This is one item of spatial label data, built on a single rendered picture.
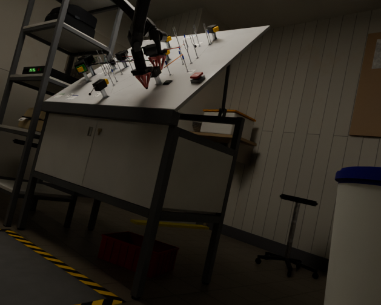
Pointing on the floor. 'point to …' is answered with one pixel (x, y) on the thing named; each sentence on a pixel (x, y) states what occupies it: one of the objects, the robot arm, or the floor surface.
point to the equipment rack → (82, 42)
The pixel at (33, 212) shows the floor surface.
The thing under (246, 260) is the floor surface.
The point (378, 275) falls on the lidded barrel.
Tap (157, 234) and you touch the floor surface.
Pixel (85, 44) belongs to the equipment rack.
